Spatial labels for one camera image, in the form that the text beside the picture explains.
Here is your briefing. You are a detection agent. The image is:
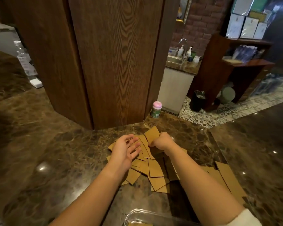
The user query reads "person's right forearm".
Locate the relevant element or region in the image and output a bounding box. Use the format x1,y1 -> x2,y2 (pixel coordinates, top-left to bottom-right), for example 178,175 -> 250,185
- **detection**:
165,146 -> 246,226

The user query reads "grey metal appliance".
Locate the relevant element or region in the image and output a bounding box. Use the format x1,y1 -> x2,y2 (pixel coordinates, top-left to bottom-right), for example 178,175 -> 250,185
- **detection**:
0,23 -> 21,57

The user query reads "white sink cabinet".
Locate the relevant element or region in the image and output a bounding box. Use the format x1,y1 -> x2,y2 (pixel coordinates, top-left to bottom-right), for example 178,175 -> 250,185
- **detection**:
157,67 -> 195,115

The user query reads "brown wooden shelf unit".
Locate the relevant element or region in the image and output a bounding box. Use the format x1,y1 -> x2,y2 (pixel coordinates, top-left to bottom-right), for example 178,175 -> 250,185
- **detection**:
187,33 -> 275,112

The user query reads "brown wooden pillar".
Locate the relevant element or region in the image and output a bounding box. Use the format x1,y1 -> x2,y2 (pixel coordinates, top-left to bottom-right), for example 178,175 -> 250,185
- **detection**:
0,0 -> 180,130

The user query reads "large white box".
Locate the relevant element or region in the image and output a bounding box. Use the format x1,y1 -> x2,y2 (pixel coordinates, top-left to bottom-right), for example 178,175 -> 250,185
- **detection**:
231,0 -> 255,16

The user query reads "pack of water bottles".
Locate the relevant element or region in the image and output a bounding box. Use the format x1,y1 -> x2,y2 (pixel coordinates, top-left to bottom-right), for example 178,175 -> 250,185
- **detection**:
252,73 -> 283,95

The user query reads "black trash bin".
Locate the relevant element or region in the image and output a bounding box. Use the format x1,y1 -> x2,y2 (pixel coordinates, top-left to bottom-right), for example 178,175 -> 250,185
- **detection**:
190,90 -> 206,112

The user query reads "bundle of clear packets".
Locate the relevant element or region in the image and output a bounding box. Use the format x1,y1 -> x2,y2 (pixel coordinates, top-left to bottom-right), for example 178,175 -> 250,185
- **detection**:
232,45 -> 258,62

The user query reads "stack of long cardboard strips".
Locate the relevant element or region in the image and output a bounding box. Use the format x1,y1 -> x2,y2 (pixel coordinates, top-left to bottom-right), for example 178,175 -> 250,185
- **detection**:
201,161 -> 248,205

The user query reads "chrome faucet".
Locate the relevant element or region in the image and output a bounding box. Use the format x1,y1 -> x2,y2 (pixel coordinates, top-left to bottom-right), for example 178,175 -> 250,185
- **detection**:
178,38 -> 188,59

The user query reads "brown cardboard card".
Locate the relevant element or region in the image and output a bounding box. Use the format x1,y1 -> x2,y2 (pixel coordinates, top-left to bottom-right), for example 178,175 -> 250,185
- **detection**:
144,126 -> 161,145

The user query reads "green bottle with pink lid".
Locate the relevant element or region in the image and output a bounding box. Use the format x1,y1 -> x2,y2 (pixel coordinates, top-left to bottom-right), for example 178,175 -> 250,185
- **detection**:
150,101 -> 162,118

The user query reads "clear plastic water bottle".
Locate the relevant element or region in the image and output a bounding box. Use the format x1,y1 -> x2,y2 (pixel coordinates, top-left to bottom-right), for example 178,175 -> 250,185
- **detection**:
14,40 -> 38,80

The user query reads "person's right hand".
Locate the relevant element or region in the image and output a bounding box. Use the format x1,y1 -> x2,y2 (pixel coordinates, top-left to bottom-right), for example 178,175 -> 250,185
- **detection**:
148,132 -> 180,156

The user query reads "gold framed mirror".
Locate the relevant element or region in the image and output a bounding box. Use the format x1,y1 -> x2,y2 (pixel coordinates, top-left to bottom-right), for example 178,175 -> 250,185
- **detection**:
176,0 -> 193,24

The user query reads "small white box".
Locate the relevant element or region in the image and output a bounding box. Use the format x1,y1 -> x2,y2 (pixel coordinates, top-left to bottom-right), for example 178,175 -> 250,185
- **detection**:
29,78 -> 43,89

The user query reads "brown sink counter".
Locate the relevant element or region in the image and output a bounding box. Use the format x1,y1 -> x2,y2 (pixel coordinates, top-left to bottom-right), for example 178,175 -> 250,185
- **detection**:
165,55 -> 202,75

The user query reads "white sleeve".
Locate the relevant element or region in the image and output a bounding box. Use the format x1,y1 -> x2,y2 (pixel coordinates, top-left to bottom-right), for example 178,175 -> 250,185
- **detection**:
224,209 -> 263,226

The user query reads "clear plastic container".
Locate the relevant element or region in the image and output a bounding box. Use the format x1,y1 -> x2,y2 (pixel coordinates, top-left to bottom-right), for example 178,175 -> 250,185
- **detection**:
123,209 -> 201,226

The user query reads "person's left forearm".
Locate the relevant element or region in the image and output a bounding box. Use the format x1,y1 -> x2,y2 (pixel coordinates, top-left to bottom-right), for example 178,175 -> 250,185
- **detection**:
48,167 -> 126,226

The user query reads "person's left hand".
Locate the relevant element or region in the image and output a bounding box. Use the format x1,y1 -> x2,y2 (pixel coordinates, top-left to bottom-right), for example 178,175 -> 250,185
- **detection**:
106,134 -> 142,178

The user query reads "green box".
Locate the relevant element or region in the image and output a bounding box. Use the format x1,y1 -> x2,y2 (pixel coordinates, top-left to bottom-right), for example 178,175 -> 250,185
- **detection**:
251,0 -> 270,12

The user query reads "pile of brown cardboard pieces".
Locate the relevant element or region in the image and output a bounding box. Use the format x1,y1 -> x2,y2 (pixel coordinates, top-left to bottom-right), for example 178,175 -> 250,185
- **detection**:
106,133 -> 188,194

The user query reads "grey round pot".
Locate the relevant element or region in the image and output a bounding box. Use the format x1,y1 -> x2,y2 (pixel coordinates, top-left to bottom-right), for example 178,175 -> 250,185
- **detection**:
218,86 -> 236,104

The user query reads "yellow box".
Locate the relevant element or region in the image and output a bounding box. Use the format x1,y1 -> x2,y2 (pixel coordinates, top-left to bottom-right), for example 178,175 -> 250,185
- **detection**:
249,11 -> 267,22

